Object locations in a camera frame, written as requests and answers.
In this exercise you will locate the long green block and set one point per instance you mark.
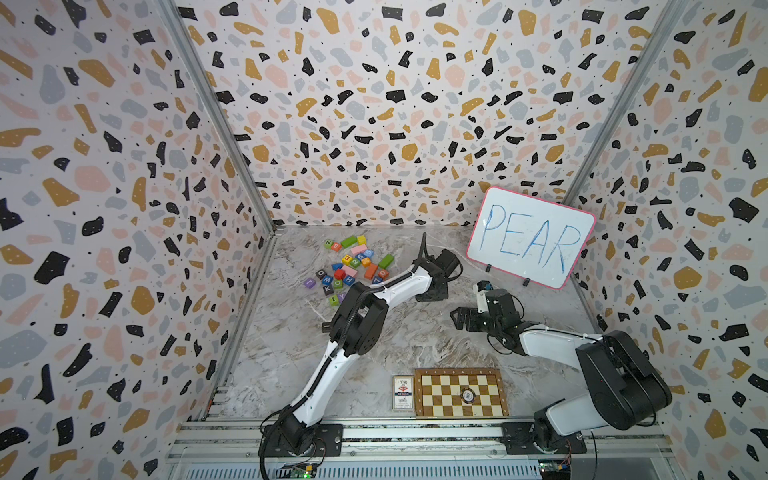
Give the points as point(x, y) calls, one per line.
point(386, 261)

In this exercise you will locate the pink framed whiteboard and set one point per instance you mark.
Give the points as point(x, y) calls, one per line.
point(533, 239)

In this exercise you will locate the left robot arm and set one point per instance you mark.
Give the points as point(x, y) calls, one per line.
point(354, 330)

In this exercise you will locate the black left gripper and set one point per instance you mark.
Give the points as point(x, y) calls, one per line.
point(444, 296)

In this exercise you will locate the wooden chessboard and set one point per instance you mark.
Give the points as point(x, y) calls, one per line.
point(437, 393)

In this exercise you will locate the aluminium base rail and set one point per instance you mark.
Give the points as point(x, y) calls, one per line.
point(410, 448)

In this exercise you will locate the long orange block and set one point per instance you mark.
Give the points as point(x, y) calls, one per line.
point(371, 271)

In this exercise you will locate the playing card box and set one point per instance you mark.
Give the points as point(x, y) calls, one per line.
point(403, 393)

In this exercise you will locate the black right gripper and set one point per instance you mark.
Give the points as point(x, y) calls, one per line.
point(472, 315)

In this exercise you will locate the chess piece on board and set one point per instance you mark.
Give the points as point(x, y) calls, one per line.
point(468, 395)

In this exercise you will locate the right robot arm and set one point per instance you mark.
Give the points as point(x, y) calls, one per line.
point(624, 390)

